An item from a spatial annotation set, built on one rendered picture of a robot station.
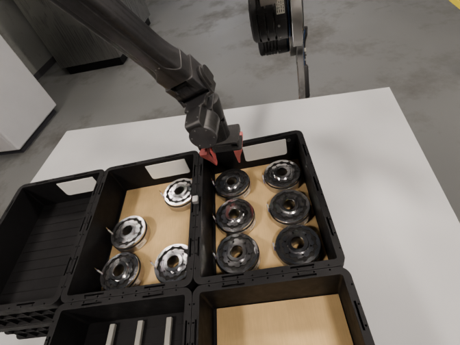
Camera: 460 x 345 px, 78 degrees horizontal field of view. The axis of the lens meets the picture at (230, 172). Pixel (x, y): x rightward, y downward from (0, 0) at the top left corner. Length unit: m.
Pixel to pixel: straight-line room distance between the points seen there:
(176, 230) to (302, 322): 0.39
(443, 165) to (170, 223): 1.69
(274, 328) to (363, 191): 0.52
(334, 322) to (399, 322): 0.20
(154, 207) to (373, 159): 0.74
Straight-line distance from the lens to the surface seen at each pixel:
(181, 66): 0.55
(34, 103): 3.66
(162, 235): 0.82
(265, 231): 0.74
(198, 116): 0.55
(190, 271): 0.62
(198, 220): 0.67
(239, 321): 0.67
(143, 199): 0.93
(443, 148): 2.21
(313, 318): 0.66
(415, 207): 0.97
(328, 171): 1.02
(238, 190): 0.79
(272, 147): 0.83
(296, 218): 0.72
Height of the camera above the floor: 1.47
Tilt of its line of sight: 46 degrees down
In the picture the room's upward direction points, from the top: 19 degrees counter-clockwise
